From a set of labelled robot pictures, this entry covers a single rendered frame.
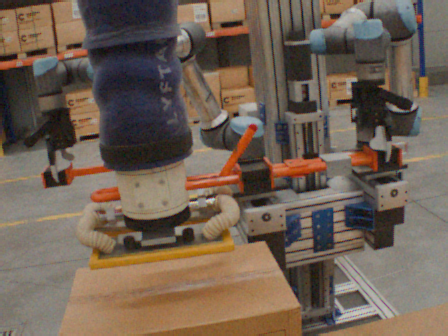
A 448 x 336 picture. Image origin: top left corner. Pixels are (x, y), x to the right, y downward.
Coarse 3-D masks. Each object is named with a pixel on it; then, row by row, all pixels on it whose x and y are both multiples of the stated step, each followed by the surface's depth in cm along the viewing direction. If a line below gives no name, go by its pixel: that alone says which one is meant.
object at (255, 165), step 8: (248, 160) 123; (256, 160) 123; (264, 160) 121; (240, 168) 120; (248, 168) 119; (256, 168) 118; (264, 168) 115; (272, 168) 116; (240, 176) 115; (248, 176) 114; (256, 176) 115; (264, 176) 116; (272, 176) 116; (240, 184) 116; (248, 184) 115; (256, 184) 115; (264, 184) 116; (272, 184) 117; (240, 192) 116
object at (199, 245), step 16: (128, 240) 109; (176, 240) 112; (192, 240) 111; (208, 240) 110; (224, 240) 111; (96, 256) 108; (112, 256) 107; (128, 256) 107; (144, 256) 106; (160, 256) 107; (176, 256) 107; (192, 256) 108
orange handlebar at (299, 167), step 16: (288, 160) 123; (304, 160) 122; (320, 160) 122; (352, 160) 119; (368, 160) 120; (192, 176) 120; (208, 176) 120; (304, 176) 118; (96, 192) 116; (112, 192) 114
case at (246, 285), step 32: (224, 256) 143; (256, 256) 140; (96, 288) 130; (128, 288) 129; (160, 288) 127; (192, 288) 126; (224, 288) 124; (256, 288) 123; (288, 288) 121; (64, 320) 115; (96, 320) 114; (128, 320) 113; (160, 320) 112; (192, 320) 111; (224, 320) 110; (256, 320) 111; (288, 320) 113
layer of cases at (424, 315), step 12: (420, 312) 165; (432, 312) 164; (444, 312) 163; (372, 324) 163; (384, 324) 162; (396, 324) 161; (408, 324) 160; (420, 324) 159; (432, 324) 157; (444, 324) 156
